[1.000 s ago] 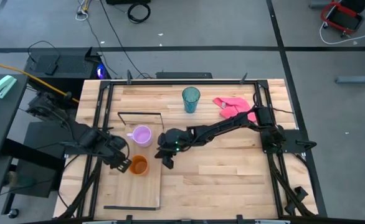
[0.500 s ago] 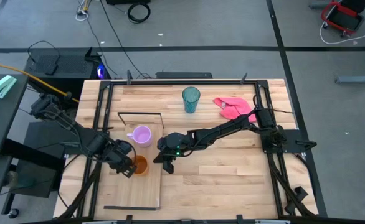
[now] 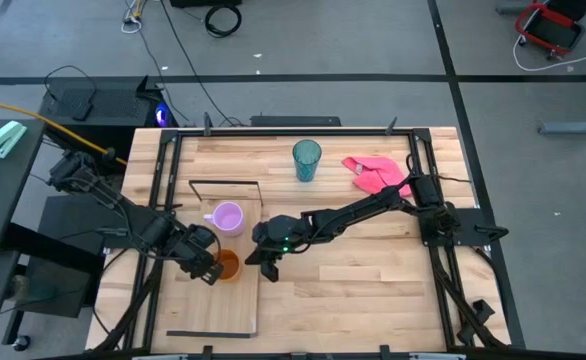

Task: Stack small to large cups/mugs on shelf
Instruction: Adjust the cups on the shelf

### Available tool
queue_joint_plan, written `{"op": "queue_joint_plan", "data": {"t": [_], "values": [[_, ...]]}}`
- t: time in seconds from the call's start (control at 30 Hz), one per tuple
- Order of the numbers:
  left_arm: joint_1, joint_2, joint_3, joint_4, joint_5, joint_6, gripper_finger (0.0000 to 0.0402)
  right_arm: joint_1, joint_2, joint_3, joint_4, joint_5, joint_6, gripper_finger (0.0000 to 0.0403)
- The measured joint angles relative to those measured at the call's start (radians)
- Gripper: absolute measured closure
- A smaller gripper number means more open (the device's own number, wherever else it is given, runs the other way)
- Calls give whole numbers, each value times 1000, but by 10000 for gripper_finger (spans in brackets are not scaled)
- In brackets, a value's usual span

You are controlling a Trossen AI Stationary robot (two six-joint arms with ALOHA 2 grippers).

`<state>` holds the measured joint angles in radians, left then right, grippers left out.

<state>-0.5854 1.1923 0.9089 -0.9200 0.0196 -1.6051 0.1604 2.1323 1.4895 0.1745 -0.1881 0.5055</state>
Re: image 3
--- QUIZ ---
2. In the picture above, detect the black computer tower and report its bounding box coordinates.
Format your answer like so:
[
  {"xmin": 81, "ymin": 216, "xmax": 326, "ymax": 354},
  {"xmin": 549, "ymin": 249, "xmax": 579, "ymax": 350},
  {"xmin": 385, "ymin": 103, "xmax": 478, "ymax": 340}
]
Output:
[{"xmin": 38, "ymin": 75, "xmax": 179, "ymax": 151}]

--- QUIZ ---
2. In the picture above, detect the yellow cable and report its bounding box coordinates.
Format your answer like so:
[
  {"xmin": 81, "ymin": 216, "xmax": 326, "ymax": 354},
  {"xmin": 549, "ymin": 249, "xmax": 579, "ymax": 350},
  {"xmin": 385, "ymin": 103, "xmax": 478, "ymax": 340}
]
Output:
[{"xmin": 0, "ymin": 95, "xmax": 129, "ymax": 167}]

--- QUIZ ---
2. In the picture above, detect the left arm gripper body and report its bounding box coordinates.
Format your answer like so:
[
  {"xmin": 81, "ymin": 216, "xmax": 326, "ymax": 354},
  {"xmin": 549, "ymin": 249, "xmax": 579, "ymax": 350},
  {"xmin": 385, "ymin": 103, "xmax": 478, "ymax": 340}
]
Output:
[{"xmin": 164, "ymin": 224, "xmax": 220, "ymax": 275}]

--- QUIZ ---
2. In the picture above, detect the teal ribbed plastic tumbler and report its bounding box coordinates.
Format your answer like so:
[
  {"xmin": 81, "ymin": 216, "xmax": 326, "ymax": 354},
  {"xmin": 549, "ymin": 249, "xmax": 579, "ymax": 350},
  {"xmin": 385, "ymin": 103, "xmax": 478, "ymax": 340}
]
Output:
[{"xmin": 292, "ymin": 138, "xmax": 323, "ymax": 183}]

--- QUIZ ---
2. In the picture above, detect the light wooden shelf board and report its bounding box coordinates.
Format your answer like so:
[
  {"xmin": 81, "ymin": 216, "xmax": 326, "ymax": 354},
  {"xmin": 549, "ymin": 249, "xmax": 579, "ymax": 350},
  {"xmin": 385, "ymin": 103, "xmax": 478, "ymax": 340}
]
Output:
[{"xmin": 174, "ymin": 199, "xmax": 263, "ymax": 336}]

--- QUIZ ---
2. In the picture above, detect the mint green stapler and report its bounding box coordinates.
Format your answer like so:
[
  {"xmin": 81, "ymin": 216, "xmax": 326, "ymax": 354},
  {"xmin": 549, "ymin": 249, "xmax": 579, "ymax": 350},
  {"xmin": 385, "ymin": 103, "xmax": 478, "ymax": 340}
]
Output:
[{"xmin": 0, "ymin": 120, "xmax": 29, "ymax": 160}]

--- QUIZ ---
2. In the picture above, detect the black low cabinet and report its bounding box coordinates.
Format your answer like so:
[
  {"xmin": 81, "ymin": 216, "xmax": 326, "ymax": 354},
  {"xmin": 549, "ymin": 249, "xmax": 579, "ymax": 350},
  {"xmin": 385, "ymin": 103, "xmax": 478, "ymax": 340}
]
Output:
[{"xmin": 1, "ymin": 194, "xmax": 105, "ymax": 347}]

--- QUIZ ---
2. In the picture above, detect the black aluminium table frame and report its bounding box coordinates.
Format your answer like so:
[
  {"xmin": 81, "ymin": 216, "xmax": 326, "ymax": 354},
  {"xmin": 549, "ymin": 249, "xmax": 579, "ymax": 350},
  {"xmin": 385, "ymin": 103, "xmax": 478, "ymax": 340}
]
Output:
[{"xmin": 91, "ymin": 112, "xmax": 513, "ymax": 360}]

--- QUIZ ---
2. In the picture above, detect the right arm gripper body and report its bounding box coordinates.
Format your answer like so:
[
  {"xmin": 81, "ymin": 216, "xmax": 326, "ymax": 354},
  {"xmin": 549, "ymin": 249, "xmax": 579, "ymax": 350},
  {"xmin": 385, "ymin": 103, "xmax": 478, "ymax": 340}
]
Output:
[{"xmin": 251, "ymin": 215, "xmax": 307, "ymax": 257}]

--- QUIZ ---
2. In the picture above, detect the coiled black cable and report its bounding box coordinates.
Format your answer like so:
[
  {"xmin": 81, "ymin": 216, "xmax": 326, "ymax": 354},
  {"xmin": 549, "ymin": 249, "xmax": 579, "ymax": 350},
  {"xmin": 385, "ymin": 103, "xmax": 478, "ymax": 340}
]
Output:
[{"xmin": 203, "ymin": 3, "xmax": 244, "ymax": 39}]

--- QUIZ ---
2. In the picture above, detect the white bundled cable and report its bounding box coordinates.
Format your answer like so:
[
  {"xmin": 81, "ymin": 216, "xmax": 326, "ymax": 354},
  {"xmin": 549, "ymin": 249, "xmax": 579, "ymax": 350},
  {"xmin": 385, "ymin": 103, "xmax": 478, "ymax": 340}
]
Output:
[{"xmin": 120, "ymin": 0, "xmax": 148, "ymax": 35}]

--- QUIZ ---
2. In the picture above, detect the pink cloth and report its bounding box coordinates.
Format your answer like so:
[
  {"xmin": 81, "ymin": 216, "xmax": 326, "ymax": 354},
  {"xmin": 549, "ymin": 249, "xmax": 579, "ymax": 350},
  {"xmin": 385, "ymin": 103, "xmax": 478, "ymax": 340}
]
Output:
[{"xmin": 341, "ymin": 155, "xmax": 415, "ymax": 201}]

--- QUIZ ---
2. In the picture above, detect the purple plastic cup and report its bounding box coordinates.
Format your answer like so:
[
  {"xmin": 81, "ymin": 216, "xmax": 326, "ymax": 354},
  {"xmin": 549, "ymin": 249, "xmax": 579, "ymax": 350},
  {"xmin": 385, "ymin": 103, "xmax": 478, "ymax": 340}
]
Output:
[{"xmin": 203, "ymin": 201, "xmax": 246, "ymax": 238}]

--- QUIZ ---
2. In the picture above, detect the black power strip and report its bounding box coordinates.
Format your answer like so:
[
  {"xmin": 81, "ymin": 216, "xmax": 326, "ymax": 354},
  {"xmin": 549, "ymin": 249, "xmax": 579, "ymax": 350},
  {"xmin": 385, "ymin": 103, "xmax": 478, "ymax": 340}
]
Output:
[{"xmin": 248, "ymin": 115, "xmax": 343, "ymax": 128}]

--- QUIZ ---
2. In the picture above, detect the wooden tray board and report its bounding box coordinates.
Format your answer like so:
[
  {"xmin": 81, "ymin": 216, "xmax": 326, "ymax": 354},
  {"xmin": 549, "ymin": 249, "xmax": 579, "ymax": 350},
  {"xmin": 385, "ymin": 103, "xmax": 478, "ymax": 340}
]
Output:
[{"xmin": 165, "ymin": 179, "xmax": 266, "ymax": 340}]

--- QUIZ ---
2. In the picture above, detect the white floor cable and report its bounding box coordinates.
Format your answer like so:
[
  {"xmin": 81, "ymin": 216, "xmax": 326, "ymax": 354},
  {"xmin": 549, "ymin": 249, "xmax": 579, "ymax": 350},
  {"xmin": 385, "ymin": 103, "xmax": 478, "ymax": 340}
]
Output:
[{"xmin": 512, "ymin": 33, "xmax": 586, "ymax": 73}]

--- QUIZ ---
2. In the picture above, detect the orange plastic cup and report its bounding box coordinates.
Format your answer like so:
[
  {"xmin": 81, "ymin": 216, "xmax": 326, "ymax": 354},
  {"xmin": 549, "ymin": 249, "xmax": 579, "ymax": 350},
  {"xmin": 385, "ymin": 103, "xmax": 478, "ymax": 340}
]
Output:
[{"xmin": 212, "ymin": 248, "xmax": 243, "ymax": 283}]

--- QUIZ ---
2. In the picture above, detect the small black device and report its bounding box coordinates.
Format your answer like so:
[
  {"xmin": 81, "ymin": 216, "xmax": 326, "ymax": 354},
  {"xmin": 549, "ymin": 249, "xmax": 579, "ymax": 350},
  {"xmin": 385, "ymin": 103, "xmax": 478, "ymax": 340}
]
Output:
[{"xmin": 70, "ymin": 101, "xmax": 95, "ymax": 123}]

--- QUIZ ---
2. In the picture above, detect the red framed cart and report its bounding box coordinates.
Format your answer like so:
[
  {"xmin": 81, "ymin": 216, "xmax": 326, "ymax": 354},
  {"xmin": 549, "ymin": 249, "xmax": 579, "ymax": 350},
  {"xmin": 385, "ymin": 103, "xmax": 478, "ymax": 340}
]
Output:
[{"xmin": 514, "ymin": 1, "xmax": 586, "ymax": 57}]

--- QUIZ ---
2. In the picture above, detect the long black floor cable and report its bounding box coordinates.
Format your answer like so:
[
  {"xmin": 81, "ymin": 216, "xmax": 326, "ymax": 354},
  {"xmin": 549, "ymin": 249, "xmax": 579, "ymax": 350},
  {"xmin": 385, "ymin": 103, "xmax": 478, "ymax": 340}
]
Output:
[{"xmin": 158, "ymin": 0, "xmax": 247, "ymax": 128}]

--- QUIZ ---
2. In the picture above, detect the grey metal floor bar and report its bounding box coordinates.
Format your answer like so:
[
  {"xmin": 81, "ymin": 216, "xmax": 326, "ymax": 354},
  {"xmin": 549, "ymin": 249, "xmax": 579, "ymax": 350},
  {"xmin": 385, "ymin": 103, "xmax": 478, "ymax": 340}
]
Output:
[{"xmin": 537, "ymin": 116, "xmax": 586, "ymax": 137}]

